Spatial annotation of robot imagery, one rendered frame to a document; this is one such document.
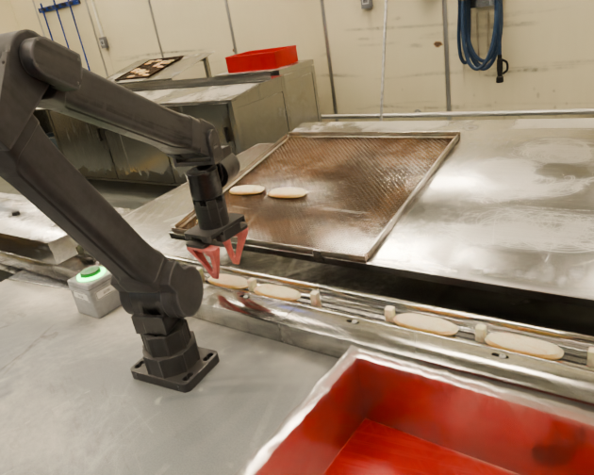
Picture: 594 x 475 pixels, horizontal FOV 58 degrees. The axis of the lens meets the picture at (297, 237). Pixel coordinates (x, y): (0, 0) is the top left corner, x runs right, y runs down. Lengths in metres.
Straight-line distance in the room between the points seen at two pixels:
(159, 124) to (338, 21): 4.29
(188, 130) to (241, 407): 0.43
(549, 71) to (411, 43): 1.09
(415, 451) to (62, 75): 0.57
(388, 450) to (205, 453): 0.23
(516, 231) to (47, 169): 0.72
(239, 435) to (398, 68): 4.30
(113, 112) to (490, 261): 0.61
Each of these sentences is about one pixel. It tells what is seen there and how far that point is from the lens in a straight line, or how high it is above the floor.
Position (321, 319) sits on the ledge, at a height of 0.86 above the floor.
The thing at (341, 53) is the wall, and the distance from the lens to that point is 5.07.
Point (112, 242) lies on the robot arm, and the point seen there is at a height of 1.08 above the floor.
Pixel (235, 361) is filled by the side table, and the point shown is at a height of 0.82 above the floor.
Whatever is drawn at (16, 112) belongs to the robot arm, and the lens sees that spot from 0.60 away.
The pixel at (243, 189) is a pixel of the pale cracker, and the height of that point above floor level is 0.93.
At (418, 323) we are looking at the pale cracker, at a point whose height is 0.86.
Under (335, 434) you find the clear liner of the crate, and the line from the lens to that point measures 0.66.
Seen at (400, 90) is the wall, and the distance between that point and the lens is 4.86.
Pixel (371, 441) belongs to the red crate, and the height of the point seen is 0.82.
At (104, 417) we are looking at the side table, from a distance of 0.86.
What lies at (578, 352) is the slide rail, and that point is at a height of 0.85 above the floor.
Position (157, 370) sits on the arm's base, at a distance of 0.86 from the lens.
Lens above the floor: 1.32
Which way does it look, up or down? 23 degrees down
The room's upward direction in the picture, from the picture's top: 10 degrees counter-clockwise
